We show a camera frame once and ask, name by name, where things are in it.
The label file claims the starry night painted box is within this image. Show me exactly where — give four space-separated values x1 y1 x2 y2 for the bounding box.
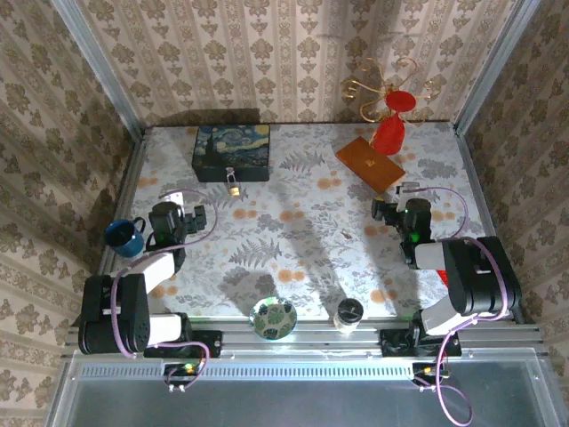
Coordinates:
191 124 272 184

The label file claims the orange wooden board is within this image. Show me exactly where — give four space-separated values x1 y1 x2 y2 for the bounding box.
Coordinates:
334 136 407 195

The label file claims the dark blue mug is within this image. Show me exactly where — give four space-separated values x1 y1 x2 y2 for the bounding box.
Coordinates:
104 216 148 259

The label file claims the floral patterned table cover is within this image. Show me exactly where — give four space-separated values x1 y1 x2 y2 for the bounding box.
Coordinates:
102 123 510 318

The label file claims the glass jar with black lid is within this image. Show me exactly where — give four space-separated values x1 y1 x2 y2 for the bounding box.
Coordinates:
333 298 365 335

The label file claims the leaf patterned round bowl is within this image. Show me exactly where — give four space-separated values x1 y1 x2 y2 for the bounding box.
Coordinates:
249 296 299 342

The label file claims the perforated grey metal panel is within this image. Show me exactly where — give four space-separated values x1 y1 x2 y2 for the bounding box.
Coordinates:
44 350 569 427

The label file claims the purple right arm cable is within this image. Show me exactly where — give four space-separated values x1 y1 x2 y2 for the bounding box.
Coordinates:
415 185 513 427

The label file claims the aluminium side rail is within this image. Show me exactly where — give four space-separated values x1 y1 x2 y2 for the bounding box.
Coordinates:
452 124 535 325
82 128 150 326

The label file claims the red angel figurine gold wire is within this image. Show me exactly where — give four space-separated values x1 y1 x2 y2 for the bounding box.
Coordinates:
341 56 442 157

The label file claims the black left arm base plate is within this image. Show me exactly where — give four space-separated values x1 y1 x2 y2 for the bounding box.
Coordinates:
142 329 224 359

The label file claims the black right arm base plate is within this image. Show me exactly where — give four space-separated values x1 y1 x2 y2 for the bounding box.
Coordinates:
380 327 462 358

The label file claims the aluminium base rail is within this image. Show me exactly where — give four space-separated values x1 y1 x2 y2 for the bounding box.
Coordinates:
65 316 546 359

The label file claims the aluminium frame post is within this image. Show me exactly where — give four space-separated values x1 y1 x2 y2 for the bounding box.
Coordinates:
50 0 147 135
452 0 541 135

